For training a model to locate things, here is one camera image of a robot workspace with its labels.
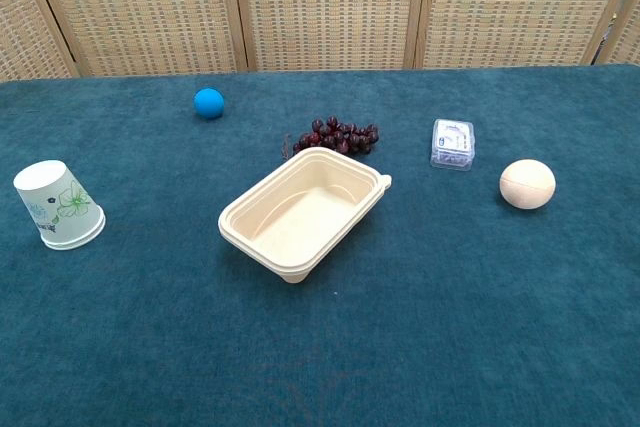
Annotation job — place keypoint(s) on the white round ball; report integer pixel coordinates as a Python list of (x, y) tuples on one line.
[(527, 184)]

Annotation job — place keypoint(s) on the beige rectangular food container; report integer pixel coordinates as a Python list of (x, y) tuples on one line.
[(300, 217)]

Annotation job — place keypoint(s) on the dark red grape bunch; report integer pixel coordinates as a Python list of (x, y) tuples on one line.
[(345, 137)]

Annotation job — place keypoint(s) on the woven rattan folding screen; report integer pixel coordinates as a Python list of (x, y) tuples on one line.
[(325, 7)]

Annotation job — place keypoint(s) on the white flower print paper cup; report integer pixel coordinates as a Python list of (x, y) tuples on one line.
[(52, 197), (82, 242)]

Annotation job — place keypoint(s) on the teal table cloth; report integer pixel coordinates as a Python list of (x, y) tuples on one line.
[(450, 322)]

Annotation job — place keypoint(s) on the blue ball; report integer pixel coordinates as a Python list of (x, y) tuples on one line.
[(209, 104)]

